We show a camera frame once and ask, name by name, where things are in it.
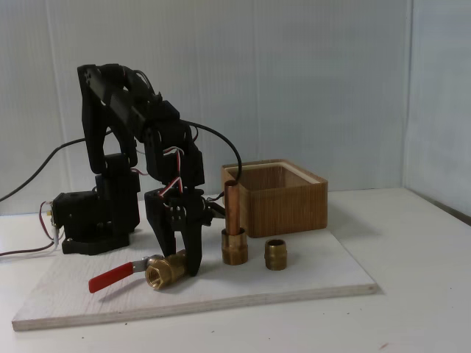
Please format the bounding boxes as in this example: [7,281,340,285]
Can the brass ball valve red handle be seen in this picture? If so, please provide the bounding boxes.
[88,249,189,294]

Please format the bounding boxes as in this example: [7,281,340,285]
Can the slatted wooden box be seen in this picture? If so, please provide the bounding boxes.
[220,159,329,238]

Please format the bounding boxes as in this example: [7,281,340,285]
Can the copper pipe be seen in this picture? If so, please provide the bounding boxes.
[224,179,241,235]

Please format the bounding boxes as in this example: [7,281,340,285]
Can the large brass threaded fitting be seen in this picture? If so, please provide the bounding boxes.
[221,227,248,265]

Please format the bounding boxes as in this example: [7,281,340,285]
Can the white painted plywood board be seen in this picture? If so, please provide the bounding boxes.
[11,226,379,332]

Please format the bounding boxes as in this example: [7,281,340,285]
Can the small brass threaded nipple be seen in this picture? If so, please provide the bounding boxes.
[264,238,287,271]

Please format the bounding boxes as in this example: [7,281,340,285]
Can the red white servo wire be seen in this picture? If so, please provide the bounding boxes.
[130,146,185,202]

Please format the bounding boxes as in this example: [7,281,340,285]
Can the red white base wires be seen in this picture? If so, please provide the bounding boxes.
[0,200,63,264]

